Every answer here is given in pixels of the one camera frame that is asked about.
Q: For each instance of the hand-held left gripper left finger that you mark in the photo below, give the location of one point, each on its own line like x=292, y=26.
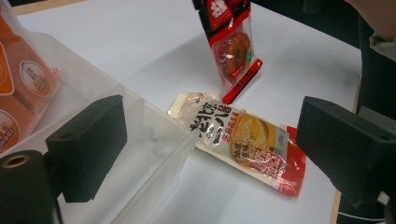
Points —
x=90, y=146

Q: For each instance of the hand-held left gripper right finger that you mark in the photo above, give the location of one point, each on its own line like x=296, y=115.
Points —
x=345, y=149

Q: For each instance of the translucent plastic storage bin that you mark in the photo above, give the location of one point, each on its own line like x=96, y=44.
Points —
x=143, y=149

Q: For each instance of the large orange snack bag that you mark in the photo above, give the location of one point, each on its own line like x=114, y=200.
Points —
x=25, y=84

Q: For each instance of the beige and red sauce pouch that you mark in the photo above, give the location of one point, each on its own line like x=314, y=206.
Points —
x=239, y=140

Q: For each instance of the black and red snack packet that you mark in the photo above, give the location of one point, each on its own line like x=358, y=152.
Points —
x=233, y=53

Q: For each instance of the white table cover sheet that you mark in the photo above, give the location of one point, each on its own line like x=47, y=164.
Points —
x=140, y=46

